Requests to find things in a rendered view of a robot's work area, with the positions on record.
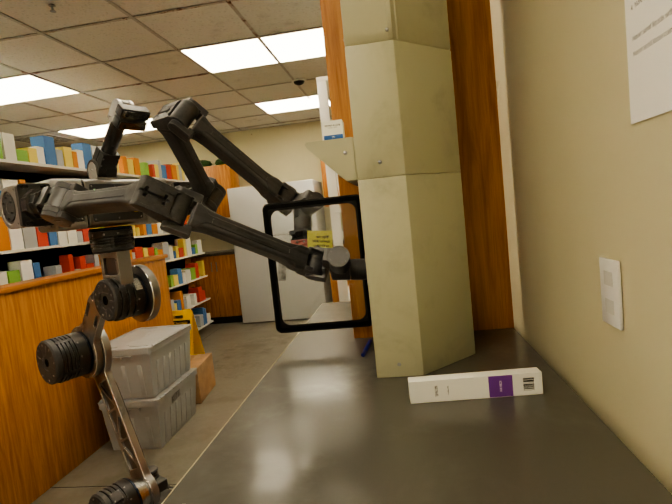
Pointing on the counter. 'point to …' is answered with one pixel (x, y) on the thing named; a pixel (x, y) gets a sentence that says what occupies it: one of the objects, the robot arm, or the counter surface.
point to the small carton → (333, 129)
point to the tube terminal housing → (411, 205)
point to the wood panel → (479, 193)
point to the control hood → (337, 156)
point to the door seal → (274, 269)
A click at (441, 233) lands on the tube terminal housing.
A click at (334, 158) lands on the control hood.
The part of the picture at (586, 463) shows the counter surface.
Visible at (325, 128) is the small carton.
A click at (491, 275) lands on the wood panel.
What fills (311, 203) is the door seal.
